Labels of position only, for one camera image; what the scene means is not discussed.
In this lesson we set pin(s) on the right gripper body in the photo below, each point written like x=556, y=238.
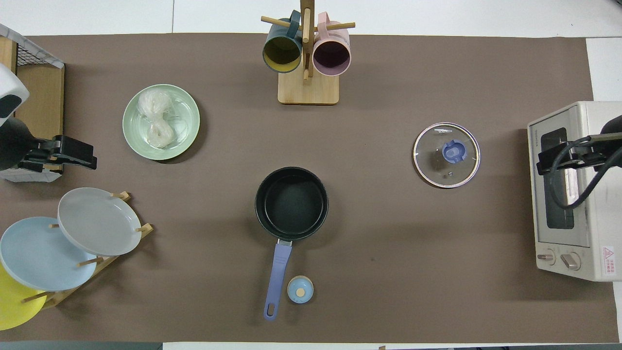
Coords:
x=580, y=153

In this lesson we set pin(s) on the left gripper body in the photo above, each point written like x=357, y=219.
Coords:
x=41, y=150

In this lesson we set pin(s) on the white vermicelli bundle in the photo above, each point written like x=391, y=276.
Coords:
x=158, y=131

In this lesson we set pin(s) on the glass lid blue knob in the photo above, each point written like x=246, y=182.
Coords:
x=454, y=151

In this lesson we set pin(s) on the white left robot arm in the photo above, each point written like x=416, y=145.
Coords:
x=12, y=141

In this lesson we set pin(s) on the grey plate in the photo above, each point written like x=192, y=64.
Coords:
x=97, y=221

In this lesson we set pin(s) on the light blue plate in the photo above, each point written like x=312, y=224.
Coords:
x=39, y=257

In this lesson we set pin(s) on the green plate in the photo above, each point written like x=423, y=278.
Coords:
x=187, y=121

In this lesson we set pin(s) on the wooden plate rack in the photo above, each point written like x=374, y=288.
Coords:
x=54, y=298

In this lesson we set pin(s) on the yellow plate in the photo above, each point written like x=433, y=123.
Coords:
x=14, y=306

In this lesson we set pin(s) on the brown wooden board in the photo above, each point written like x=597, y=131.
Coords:
x=43, y=107

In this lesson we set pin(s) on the beige toaster oven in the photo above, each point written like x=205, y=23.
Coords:
x=602, y=228

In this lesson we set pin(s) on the light wooden board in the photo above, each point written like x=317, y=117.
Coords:
x=7, y=51

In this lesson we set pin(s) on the brown table mat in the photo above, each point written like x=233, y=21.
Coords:
x=388, y=243

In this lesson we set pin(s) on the teal mug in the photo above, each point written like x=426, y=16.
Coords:
x=282, y=51

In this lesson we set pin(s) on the pink mug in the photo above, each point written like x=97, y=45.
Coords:
x=332, y=56

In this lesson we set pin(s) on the wooden mug tree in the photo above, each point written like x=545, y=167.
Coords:
x=308, y=90

